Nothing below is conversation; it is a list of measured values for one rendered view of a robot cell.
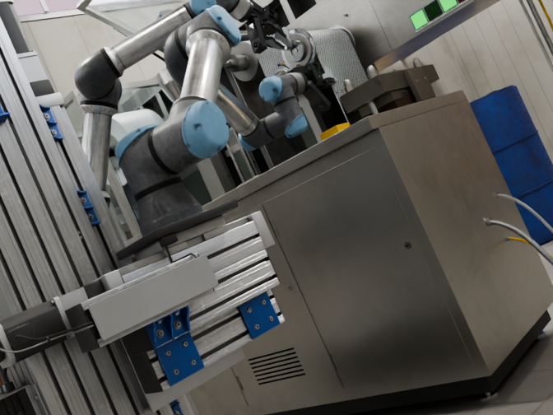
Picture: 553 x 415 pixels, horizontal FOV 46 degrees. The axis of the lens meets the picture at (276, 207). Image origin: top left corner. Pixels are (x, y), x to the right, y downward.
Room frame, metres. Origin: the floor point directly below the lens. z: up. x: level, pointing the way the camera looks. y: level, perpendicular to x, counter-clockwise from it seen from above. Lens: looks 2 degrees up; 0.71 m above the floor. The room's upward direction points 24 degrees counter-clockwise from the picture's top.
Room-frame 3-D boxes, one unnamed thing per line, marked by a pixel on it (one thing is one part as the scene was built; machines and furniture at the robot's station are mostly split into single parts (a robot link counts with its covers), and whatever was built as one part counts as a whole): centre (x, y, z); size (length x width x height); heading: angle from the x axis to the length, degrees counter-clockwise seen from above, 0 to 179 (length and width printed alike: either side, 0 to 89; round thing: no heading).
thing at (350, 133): (2.91, 0.39, 0.88); 2.52 x 0.66 x 0.04; 48
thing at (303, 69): (2.13, -0.26, 1.12); 0.12 x 0.08 x 0.09; 138
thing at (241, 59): (2.40, -0.09, 1.34); 0.06 x 0.06 x 0.06; 48
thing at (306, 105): (2.25, -0.24, 1.05); 0.06 x 0.05 x 0.31; 138
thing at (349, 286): (2.92, 0.38, 0.43); 2.52 x 0.64 x 0.86; 48
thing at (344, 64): (2.30, -0.42, 1.11); 0.23 x 0.01 x 0.18; 138
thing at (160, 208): (1.51, 0.23, 0.87); 0.15 x 0.15 x 0.10
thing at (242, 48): (2.52, -0.19, 1.34); 0.25 x 0.14 x 0.14; 138
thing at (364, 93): (2.25, -0.53, 1.00); 0.40 x 0.16 x 0.06; 138
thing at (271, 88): (2.01, -0.15, 1.11); 0.11 x 0.08 x 0.09; 138
